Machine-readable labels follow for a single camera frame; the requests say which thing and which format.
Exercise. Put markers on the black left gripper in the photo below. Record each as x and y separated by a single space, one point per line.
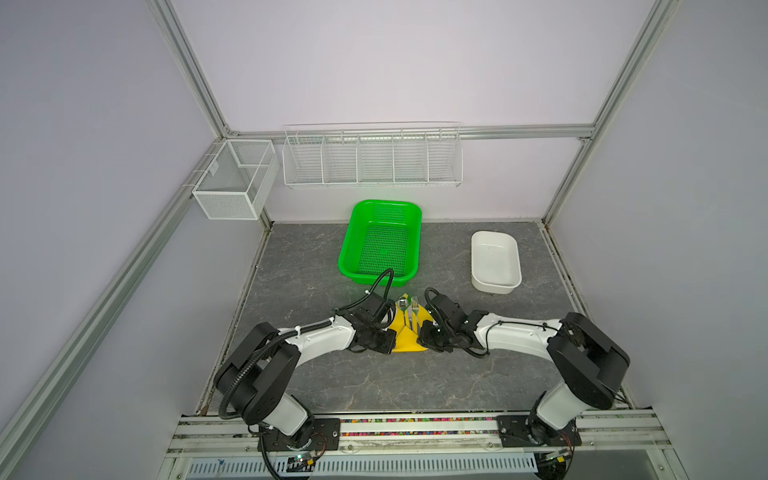
387 346

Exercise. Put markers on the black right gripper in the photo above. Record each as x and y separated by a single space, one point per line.
425 339

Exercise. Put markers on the silver spoon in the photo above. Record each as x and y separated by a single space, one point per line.
402 305

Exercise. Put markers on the yellow paper napkin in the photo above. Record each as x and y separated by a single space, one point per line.
406 340

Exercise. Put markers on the silver fork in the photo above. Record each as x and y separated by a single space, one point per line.
415 309

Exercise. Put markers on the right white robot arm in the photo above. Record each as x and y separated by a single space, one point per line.
591 365

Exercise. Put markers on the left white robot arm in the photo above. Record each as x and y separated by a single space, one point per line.
254 378

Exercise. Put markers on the white plastic tray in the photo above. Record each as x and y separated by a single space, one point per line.
495 262

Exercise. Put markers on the green plastic basket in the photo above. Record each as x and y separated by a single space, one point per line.
381 235

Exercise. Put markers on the white wire wall rack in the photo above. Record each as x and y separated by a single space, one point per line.
384 154

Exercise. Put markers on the white mesh wall box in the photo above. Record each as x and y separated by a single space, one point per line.
237 181

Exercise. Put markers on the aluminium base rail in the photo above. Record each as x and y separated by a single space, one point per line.
455 445

